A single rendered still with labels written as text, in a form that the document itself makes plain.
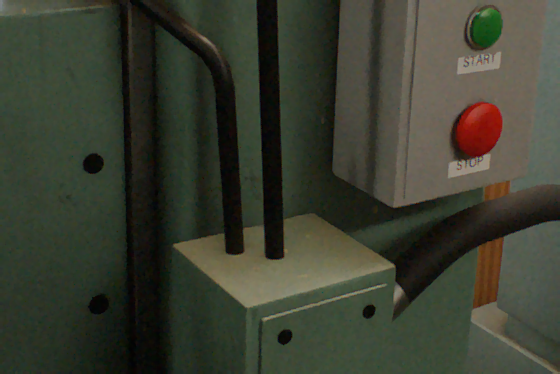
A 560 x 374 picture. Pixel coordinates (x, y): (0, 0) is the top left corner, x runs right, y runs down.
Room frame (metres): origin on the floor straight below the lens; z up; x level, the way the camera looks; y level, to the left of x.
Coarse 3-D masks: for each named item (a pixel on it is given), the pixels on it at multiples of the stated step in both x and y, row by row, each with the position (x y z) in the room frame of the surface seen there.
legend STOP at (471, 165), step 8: (464, 160) 0.52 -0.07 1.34; (472, 160) 0.52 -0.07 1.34; (480, 160) 0.53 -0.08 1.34; (488, 160) 0.53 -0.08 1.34; (456, 168) 0.52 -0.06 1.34; (464, 168) 0.52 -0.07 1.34; (472, 168) 0.52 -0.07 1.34; (480, 168) 0.53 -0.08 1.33; (488, 168) 0.53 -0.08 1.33; (448, 176) 0.51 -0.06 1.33
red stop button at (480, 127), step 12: (468, 108) 0.51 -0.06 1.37; (480, 108) 0.51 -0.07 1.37; (492, 108) 0.52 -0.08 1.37; (468, 120) 0.51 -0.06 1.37; (480, 120) 0.51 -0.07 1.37; (492, 120) 0.52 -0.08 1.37; (456, 132) 0.51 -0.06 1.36; (468, 132) 0.51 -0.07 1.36; (480, 132) 0.51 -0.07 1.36; (492, 132) 0.52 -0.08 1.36; (468, 144) 0.51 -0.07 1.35; (480, 144) 0.51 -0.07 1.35; (492, 144) 0.52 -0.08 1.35; (480, 156) 0.52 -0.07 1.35
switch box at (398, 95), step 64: (384, 0) 0.51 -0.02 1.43; (448, 0) 0.51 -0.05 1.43; (512, 0) 0.53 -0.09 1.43; (384, 64) 0.51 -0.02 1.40; (448, 64) 0.51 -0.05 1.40; (512, 64) 0.54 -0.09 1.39; (384, 128) 0.50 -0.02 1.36; (448, 128) 0.51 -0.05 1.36; (512, 128) 0.54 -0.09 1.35; (384, 192) 0.50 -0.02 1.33; (448, 192) 0.52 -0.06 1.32
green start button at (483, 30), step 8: (480, 8) 0.52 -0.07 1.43; (488, 8) 0.52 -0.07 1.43; (496, 8) 0.52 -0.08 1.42; (472, 16) 0.51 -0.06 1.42; (480, 16) 0.51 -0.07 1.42; (488, 16) 0.52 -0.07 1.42; (496, 16) 0.52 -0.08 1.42; (472, 24) 0.51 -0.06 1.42; (480, 24) 0.51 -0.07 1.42; (488, 24) 0.52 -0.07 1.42; (496, 24) 0.52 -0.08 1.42; (472, 32) 0.51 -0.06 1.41; (480, 32) 0.51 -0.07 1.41; (488, 32) 0.52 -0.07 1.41; (496, 32) 0.52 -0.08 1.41; (472, 40) 0.51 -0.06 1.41; (480, 40) 0.51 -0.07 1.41; (488, 40) 0.52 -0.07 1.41; (496, 40) 0.52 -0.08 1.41; (480, 48) 0.52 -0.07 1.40
